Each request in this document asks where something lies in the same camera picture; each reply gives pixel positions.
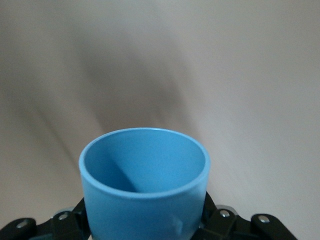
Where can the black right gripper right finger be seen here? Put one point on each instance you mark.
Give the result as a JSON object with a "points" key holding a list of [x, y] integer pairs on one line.
{"points": [[225, 227]]}

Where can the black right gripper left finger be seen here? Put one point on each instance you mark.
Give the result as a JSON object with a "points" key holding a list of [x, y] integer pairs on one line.
{"points": [[50, 228]]}

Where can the light blue plastic cup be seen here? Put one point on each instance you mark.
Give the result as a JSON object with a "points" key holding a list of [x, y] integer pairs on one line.
{"points": [[140, 212]]}

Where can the brown table mat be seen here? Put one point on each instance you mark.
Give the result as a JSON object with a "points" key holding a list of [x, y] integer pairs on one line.
{"points": [[160, 50]]}

